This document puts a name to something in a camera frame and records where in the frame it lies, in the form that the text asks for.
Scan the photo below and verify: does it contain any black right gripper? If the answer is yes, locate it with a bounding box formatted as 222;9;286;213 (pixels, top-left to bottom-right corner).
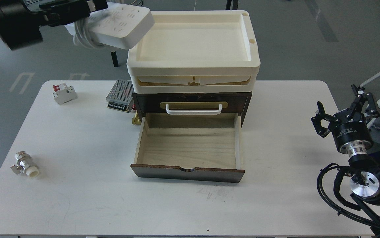
311;84;380;154

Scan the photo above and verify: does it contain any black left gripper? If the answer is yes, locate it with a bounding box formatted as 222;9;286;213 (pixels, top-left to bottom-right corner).
0;0;108;50

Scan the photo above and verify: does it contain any white power strip with cable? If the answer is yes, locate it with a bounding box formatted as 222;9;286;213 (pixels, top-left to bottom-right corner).
65;2;154;51

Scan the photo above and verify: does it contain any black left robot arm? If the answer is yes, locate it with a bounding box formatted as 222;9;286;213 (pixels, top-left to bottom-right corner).
0;0;108;50

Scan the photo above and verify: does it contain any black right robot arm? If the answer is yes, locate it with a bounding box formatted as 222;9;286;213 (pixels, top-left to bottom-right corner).
311;85;380;238

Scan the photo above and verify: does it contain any silver mesh power supply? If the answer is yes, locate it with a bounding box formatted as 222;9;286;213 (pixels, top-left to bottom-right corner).
106;80;135;113

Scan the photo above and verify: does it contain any brass valve fitting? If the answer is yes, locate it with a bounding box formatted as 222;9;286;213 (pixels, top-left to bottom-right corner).
131;111;141;125

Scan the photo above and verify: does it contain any open wooden drawer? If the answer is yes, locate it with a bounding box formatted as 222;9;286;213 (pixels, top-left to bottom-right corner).
131;113;245;183

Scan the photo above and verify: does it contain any silver white pipe valve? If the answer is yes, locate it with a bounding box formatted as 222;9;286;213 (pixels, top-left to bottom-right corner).
10;151;40;178

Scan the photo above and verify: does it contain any cream plastic tray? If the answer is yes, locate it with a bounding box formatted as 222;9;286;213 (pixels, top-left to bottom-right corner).
127;10;261;94

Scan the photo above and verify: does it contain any white circuit breaker red switch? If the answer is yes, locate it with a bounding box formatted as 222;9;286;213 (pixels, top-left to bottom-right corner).
52;83;78;105

